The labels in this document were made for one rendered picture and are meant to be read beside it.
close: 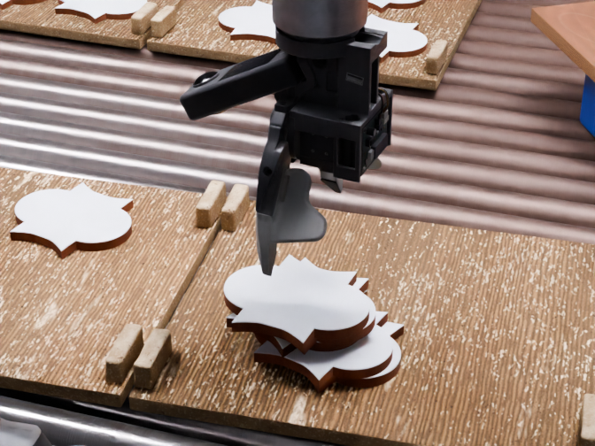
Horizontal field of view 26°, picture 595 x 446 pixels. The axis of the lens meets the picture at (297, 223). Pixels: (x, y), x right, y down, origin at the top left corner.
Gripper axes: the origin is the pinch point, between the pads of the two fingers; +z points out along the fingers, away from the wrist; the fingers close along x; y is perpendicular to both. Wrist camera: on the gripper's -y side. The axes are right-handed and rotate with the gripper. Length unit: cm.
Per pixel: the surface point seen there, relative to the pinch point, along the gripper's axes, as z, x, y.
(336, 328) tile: 6.9, -3.1, 5.3
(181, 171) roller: 14.7, 26.8, -27.6
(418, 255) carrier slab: 12.9, 19.2, 4.9
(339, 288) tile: 6.9, 2.5, 3.1
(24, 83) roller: 15, 38, -58
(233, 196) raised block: 10.1, 17.6, -15.7
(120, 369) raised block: 11.0, -11.7, -11.9
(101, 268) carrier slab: 12.7, 3.3, -23.6
